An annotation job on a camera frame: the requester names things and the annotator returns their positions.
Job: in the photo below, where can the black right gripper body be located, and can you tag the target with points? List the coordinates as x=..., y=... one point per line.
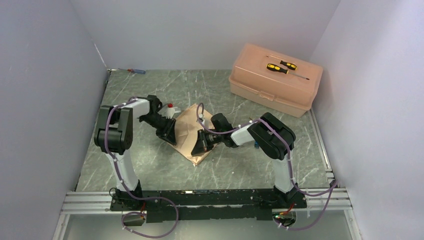
x=208, y=139

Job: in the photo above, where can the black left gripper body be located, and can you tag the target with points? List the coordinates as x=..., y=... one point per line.
x=162, y=125

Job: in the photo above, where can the peach satin napkin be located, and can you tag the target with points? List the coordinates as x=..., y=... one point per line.
x=186, y=134

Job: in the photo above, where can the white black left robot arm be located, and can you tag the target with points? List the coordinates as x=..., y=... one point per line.
x=114, y=133

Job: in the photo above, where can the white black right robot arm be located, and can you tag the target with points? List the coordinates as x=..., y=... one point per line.
x=268, y=133

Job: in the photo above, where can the red blue screwdriver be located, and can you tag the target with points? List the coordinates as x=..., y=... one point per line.
x=134, y=71

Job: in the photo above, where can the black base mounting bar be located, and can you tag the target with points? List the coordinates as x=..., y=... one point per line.
x=216, y=204

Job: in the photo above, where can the peach plastic toolbox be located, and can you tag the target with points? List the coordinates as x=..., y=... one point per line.
x=286, y=93

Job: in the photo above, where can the large yellow black screwdriver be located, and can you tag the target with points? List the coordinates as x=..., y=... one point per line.
x=276, y=68

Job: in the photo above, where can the small yellow black screwdriver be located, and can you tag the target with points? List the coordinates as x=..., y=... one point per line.
x=289, y=65

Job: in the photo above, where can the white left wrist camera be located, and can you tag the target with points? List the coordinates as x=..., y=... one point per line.
x=171, y=110

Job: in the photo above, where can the aluminium frame rail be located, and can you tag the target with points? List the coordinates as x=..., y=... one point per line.
x=319, y=201

